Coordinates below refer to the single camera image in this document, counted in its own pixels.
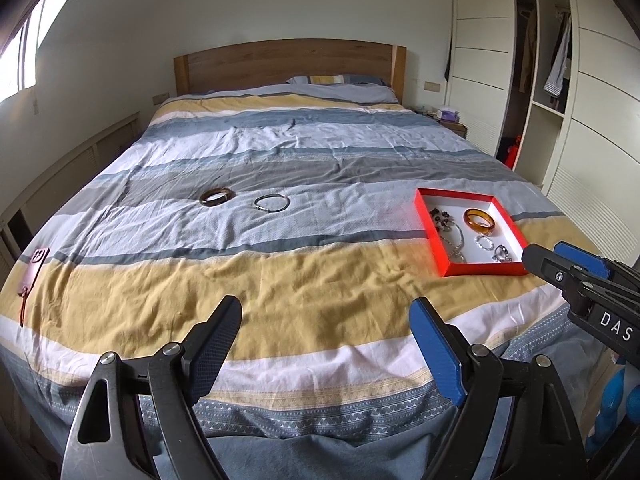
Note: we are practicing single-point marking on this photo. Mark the red object in wardrobe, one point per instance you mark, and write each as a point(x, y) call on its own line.
point(512, 152)

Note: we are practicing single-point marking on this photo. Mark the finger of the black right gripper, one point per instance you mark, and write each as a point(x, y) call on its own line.
point(555, 264)

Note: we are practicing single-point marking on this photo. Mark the red jewelry box tray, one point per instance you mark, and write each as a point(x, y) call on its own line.
point(456, 249)

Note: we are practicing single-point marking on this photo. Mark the hanging striped shirt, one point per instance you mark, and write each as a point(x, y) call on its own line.
point(554, 83)

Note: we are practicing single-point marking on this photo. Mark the grey-blue pillow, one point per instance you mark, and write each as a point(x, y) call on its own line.
point(360, 89)

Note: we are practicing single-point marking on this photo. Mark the dark brown bangle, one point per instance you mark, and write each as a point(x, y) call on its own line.
point(216, 196)

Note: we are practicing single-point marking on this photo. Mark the wooden headboard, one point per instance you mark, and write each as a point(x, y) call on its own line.
point(259, 63)

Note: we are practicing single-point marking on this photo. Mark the white wardrobe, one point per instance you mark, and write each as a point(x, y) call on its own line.
point(580, 149)

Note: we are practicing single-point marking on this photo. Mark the thin silver bangle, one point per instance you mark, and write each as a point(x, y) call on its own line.
point(272, 203)

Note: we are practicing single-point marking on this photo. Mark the low white side cabinet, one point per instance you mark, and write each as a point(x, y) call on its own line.
point(33, 207)

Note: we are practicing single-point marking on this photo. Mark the blue gloved right hand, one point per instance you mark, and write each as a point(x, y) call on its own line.
point(620, 397)

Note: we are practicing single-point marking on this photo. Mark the wooden nightstand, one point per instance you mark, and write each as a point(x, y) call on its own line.
point(456, 127)

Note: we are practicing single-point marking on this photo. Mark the purple tissue box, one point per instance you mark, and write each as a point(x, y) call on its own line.
point(449, 114)

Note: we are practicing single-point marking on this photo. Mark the beige wall switch plate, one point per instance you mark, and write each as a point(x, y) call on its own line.
point(431, 86)

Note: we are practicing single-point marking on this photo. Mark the window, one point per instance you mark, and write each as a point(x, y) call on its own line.
point(19, 60)

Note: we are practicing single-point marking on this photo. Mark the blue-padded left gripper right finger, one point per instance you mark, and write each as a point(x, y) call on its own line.
point(513, 420)

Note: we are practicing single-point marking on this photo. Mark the amber orange bangle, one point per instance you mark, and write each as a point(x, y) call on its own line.
point(479, 221)

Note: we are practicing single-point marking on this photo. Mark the striped duvet cover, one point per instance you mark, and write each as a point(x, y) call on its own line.
point(324, 380)

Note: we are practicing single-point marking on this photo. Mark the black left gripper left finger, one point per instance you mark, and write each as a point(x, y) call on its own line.
point(108, 438)

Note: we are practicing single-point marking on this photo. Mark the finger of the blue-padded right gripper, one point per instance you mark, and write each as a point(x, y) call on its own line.
point(590, 262)

